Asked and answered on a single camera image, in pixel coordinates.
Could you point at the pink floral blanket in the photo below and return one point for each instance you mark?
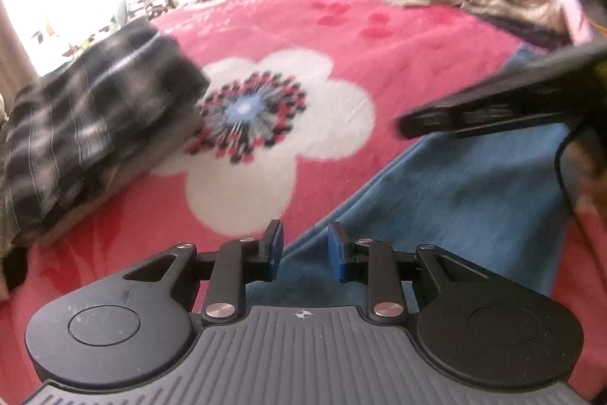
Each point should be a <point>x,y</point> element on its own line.
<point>308,30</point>

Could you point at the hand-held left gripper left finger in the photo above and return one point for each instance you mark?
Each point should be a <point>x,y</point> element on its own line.
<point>275,251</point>

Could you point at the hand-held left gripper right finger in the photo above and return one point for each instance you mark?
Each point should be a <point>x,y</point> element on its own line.
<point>336,251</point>

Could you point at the blue denim jeans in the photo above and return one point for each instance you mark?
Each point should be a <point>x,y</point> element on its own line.
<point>450,196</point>

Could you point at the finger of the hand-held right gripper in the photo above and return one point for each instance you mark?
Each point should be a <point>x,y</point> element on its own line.
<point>498,106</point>

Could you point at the black white checked shirt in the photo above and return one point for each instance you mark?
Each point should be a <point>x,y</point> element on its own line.
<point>95,115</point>

